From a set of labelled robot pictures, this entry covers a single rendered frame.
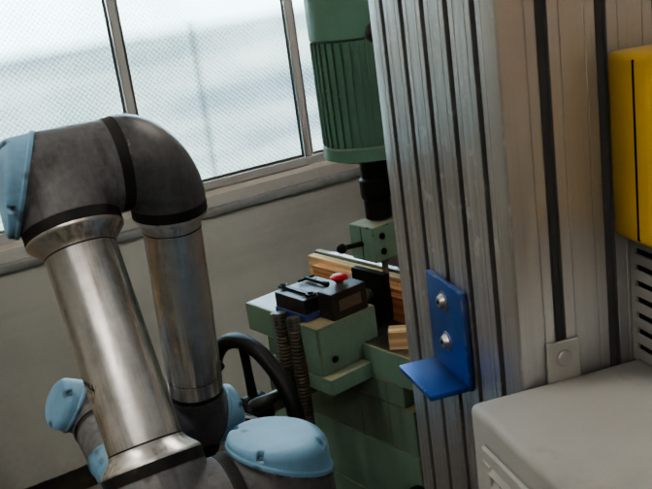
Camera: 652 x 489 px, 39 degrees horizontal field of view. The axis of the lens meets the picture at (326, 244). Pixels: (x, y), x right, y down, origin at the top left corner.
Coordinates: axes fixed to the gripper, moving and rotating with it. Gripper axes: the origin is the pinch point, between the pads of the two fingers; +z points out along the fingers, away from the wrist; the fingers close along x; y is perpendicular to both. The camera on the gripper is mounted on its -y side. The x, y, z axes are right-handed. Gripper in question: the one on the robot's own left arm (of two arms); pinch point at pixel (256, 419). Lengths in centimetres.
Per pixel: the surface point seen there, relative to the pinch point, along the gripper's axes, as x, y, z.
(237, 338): -10.6, -11.3, -0.5
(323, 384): 0.2, -7.7, 12.0
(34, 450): -152, 49, 40
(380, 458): 1.1, 3.3, 29.7
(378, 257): -6.5, -32.1, 22.8
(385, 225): -6.4, -38.2, 22.2
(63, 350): -150, 16, 38
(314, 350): -0.8, -13.0, 8.9
